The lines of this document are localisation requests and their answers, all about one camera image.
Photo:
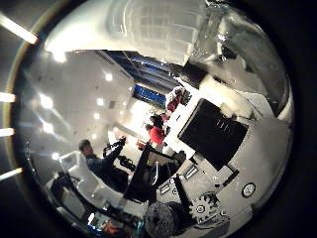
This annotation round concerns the red and white object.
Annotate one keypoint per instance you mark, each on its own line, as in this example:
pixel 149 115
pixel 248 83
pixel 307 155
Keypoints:
pixel 175 99

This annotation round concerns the person in red top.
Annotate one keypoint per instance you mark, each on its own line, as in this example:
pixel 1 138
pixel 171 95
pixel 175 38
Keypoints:
pixel 157 134

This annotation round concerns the blue window panel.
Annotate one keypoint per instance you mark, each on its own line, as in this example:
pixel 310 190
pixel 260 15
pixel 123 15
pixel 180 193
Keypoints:
pixel 148 95

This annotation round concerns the black flat monitor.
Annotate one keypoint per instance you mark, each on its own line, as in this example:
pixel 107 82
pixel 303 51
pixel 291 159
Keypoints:
pixel 138 178

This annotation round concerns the person in dark clothes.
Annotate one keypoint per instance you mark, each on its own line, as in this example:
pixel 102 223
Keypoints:
pixel 99 165

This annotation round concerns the white chair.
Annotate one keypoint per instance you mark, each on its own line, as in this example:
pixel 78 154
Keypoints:
pixel 89 185

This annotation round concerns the black camera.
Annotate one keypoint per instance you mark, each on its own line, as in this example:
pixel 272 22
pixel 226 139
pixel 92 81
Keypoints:
pixel 114 145

